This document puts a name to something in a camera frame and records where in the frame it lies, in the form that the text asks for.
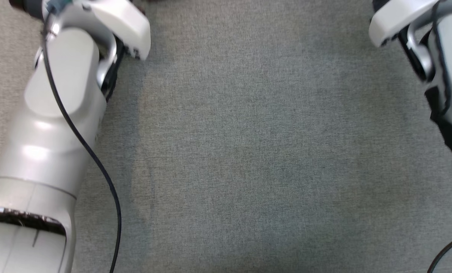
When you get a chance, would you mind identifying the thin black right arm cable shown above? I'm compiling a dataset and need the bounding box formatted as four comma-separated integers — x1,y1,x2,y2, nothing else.
427,0,452,273

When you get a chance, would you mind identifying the teal left camera cable connector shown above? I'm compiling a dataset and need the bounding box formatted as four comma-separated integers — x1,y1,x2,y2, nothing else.
46,0,75,14

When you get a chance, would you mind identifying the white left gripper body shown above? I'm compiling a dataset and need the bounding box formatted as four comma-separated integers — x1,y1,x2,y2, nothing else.
72,0,151,61

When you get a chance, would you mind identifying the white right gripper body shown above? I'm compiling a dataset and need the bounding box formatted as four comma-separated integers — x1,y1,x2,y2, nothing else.
369,0,439,48

